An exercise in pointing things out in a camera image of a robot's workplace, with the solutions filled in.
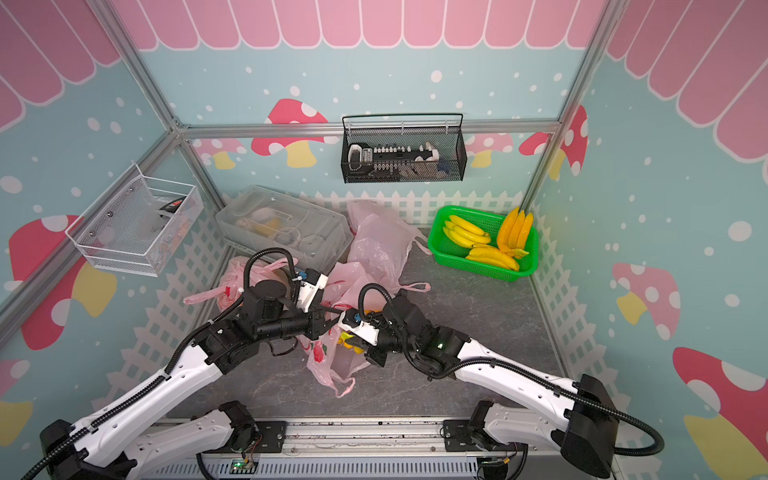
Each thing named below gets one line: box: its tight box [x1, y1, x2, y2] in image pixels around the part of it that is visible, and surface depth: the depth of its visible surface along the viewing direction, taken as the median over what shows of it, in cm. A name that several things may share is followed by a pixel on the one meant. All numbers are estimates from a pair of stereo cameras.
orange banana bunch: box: [497, 207, 534, 260], surface depth 108 cm
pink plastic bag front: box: [183, 256, 298, 311], surface depth 88 cm
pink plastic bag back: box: [348, 200, 432, 293], surface depth 98 cm
